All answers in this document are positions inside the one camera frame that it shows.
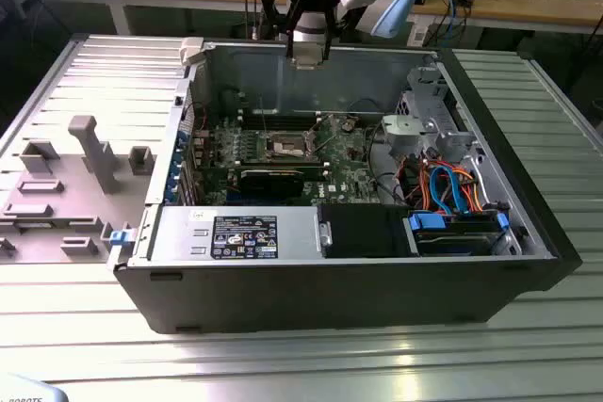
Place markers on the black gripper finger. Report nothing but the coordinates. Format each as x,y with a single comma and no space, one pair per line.
332,16
278,2

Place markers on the black RAM slot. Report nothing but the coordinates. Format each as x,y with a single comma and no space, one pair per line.
256,127
256,118
256,113
256,123

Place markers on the beige case latch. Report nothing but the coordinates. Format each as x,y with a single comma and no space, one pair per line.
192,51

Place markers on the green motherboard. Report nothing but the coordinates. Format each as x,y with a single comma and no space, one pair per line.
339,171

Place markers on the green RAM stick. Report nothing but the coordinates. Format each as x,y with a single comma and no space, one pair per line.
282,166

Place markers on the grey metal drive cage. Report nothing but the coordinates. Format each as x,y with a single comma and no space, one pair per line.
443,138

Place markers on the black graphics card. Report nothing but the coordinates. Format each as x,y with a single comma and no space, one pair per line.
271,183

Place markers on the black plastic shroud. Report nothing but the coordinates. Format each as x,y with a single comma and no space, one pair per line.
363,232

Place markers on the silver power supply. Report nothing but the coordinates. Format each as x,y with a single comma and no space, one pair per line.
174,232

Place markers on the hard disk in blue carrier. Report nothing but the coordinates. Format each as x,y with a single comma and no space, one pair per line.
447,244

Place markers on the black PC case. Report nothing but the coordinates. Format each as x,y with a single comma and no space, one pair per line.
330,298

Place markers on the blue plastic clip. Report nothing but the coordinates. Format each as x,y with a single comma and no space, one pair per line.
120,238

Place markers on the grey parts rack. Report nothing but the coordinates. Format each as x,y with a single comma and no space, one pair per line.
75,225

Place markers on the pale teach pendant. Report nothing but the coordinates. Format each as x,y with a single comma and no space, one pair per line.
23,390

